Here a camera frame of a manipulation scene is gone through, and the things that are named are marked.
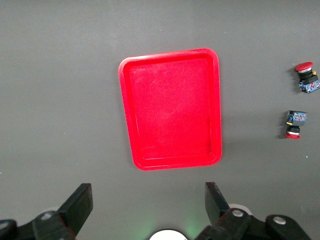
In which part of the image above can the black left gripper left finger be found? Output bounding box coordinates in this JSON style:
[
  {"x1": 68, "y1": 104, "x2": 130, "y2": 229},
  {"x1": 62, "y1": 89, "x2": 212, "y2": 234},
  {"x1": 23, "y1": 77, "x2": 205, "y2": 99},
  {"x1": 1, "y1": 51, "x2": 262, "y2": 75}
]
[{"x1": 0, "y1": 183, "x2": 94, "y2": 240}]

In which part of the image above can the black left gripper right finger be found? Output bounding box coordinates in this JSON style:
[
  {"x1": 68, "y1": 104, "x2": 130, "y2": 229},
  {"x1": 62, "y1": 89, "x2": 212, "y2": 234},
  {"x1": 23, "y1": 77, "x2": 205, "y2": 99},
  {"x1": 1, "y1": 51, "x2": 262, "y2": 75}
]
[{"x1": 194, "y1": 181, "x2": 313, "y2": 240}]

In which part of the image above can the red mushroom push button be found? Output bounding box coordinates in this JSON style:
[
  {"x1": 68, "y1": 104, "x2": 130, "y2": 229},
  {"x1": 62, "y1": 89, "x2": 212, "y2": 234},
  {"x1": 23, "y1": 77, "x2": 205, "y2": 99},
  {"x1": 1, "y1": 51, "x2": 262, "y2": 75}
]
[
  {"x1": 284, "y1": 109, "x2": 308, "y2": 140},
  {"x1": 294, "y1": 61, "x2": 320, "y2": 95}
]

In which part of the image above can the red plastic tray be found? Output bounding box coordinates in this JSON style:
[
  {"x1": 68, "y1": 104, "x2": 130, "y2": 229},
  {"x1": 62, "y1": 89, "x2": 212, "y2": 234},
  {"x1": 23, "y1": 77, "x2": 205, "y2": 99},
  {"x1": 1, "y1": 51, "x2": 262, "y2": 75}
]
[{"x1": 117, "y1": 47, "x2": 223, "y2": 171}]

